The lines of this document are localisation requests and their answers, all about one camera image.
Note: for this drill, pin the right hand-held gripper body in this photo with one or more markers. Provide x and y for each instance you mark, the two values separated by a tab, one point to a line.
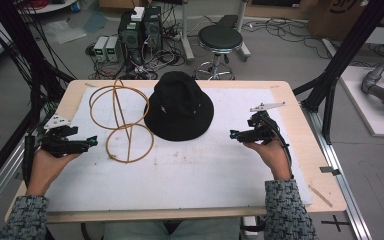
261	128

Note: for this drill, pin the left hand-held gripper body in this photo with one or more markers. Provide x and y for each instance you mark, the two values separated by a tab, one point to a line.
60	141

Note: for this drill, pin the person's left hand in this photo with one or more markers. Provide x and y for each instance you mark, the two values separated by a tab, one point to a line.
45	170

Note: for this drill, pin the person's right hand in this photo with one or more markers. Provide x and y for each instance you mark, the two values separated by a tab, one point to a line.
273	158

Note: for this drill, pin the black bucket hat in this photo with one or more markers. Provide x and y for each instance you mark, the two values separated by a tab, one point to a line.
179	110

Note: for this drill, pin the white table mat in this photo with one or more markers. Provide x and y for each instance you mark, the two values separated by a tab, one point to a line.
180	180

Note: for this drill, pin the grey tape piece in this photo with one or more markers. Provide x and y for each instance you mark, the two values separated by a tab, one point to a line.
330	170

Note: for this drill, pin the thin wooden stick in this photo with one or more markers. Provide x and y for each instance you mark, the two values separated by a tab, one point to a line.
320	196

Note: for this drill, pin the grey power supply unit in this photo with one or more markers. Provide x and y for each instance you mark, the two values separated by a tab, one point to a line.
100	48
112	49

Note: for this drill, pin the black round stool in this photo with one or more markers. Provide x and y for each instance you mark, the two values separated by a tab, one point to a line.
220	38

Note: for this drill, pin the white desk leg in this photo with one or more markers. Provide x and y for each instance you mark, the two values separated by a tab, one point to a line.
186	33
243	33

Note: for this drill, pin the white floor board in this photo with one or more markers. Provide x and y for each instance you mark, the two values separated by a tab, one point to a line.
363	106

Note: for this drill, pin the black computer tower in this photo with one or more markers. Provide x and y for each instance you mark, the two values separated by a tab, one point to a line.
152	28
130	36

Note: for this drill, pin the cardboard box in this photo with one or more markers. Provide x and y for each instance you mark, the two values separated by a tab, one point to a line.
333	20

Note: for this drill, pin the white box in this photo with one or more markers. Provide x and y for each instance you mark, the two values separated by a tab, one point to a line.
138	14

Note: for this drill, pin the black frame post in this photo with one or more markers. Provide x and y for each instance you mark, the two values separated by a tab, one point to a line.
343	53
16	40

